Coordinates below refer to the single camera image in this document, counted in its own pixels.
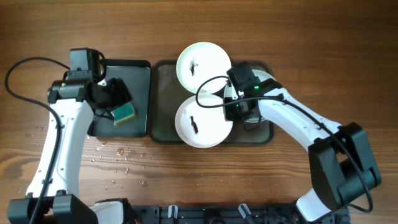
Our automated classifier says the green yellow sponge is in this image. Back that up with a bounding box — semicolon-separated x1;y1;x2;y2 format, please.
111;103;136;125

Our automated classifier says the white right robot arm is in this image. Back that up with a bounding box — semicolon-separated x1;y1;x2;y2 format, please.
226;62;381;222

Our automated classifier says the small dark sponge tray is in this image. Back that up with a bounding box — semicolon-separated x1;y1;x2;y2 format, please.
87;59;151;138

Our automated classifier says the white plate front stained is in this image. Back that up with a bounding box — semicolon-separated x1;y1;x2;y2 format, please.
175;95;233;148

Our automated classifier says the large dark plate tray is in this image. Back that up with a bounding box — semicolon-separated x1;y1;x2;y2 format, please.
147;60;274;146

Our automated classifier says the white plate stained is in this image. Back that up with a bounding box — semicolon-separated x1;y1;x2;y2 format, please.
175;42;232;94
223;69;274;123
175;95;233;148

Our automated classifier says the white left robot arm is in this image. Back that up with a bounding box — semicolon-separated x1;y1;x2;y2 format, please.
7;48;132;223

